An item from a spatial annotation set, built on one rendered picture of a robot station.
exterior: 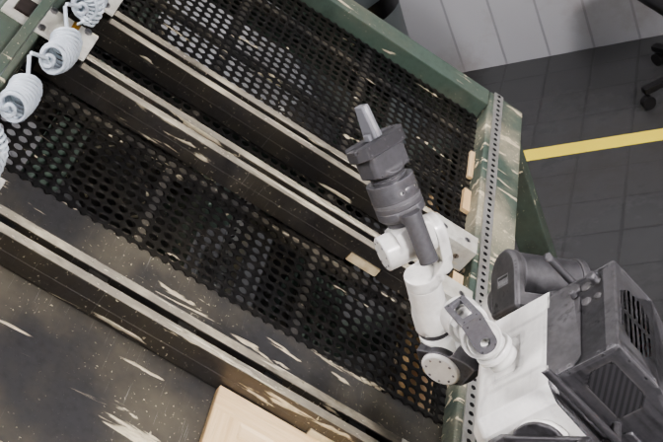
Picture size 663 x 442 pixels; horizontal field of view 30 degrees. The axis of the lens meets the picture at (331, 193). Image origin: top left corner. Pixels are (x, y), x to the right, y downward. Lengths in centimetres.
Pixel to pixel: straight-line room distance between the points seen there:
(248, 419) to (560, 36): 360
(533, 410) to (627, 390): 14
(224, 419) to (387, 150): 56
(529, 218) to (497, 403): 186
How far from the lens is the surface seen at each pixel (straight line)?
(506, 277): 211
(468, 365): 228
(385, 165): 214
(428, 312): 227
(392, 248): 216
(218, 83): 281
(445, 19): 562
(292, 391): 231
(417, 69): 349
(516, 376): 192
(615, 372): 185
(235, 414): 226
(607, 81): 532
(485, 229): 306
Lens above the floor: 261
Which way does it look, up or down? 30 degrees down
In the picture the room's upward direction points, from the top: 23 degrees counter-clockwise
